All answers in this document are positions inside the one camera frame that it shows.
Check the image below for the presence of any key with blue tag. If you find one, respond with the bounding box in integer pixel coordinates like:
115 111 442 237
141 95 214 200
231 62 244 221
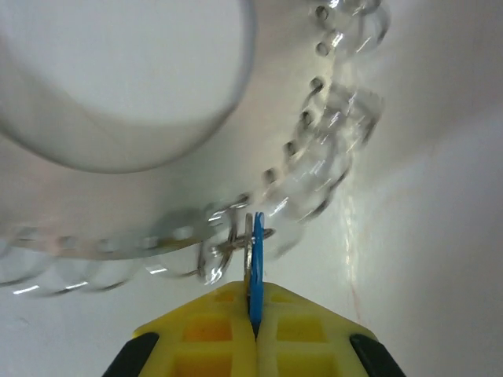
242 211 276 335

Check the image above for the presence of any metal key holder with rings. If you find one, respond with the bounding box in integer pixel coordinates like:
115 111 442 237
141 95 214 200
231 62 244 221
0 0 394 299

